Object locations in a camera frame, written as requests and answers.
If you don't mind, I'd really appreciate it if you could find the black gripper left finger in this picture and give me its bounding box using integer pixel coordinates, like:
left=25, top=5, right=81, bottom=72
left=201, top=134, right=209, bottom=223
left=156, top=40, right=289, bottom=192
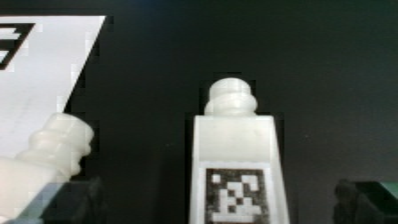
left=23, top=178, right=106, bottom=224

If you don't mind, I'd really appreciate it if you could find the white table leg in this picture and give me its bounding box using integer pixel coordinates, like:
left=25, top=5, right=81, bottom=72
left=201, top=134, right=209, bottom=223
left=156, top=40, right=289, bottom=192
left=0, top=113, right=94, bottom=224
left=188, top=78, right=289, bottom=224

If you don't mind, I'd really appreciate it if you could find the white marker base plate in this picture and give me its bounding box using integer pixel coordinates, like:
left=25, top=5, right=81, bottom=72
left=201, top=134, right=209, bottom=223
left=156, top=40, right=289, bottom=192
left=0, top=16, right=105, bottom=157

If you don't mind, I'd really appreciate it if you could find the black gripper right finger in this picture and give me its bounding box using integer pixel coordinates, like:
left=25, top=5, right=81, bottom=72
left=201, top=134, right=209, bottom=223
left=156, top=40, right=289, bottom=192
left=332, top=179, right=398, bottom=224

